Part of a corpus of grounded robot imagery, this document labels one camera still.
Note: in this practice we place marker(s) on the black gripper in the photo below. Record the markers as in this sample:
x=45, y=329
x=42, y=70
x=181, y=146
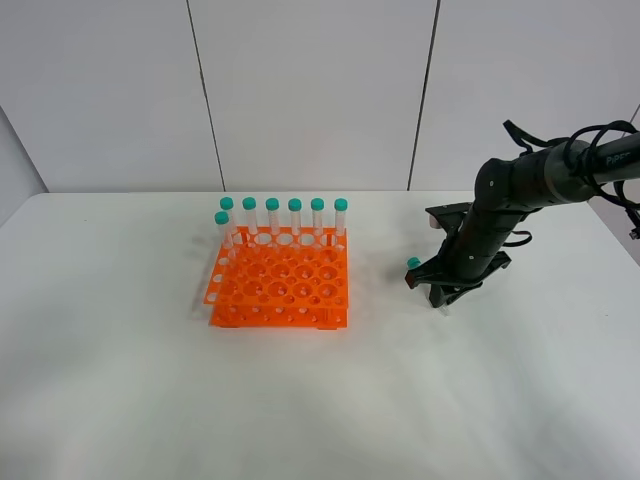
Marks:
x=465, y=260

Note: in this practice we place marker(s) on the green-capped test tube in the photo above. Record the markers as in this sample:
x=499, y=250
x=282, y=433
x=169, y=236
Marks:
x=425, y=289

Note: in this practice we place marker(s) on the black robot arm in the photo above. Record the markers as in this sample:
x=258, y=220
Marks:
x=595, y=161

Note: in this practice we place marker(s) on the rack tube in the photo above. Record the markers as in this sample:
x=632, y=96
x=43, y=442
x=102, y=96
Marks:
x=295, y=206
x=317, y=207
x=272, y=206
x=340, y=207
x=227, y=205
x=249, y=205
x=221, y=220

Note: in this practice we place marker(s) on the orange test tube rack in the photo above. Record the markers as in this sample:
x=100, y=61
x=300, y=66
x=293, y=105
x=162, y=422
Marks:
x=285, y=281

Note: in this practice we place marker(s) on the rack tube front left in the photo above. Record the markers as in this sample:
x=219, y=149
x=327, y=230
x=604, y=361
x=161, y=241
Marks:
x=221, y=220

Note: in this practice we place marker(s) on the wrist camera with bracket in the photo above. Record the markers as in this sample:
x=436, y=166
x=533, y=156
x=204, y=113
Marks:
x=447, y=217

